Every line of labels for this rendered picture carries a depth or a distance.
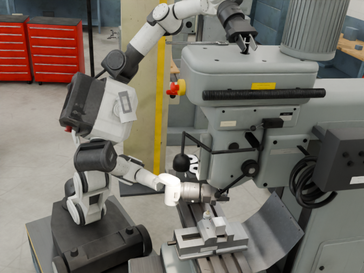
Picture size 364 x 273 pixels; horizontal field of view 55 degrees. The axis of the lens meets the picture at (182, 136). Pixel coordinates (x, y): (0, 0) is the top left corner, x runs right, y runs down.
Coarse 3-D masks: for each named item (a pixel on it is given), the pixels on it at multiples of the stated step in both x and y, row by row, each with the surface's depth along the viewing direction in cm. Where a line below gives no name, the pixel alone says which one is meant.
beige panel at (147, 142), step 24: (144, 0) 273; (168, 0) 277; (168, 48) 296; (144, 72) 302; (168, 72) 307; (144, 96) 313; (168, 96) 319; (144, 120) 325; (144, 144) 338; (144, 168) 352; (120, 192) 344; (144, 192) 346
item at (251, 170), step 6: (246, 162) 138; (252, 162) 137; (246, 168) 138; (252, 168) 138; (258, 168) 139; (246, 174) 139; (252, 174) 140; (228, 186) 140; (216, 192) 141; (222, 192) 141; (216, 198) 141
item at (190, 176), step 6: (192, 156) 205; (192, 162) 199; (192, 168) 193; (180, 174) 202; (186, 174) 192; (192, 174) 191; (180, 180) 204; (186, 180) 193; (192, 180) 189; (198, 180) 191; (204, 180) 192
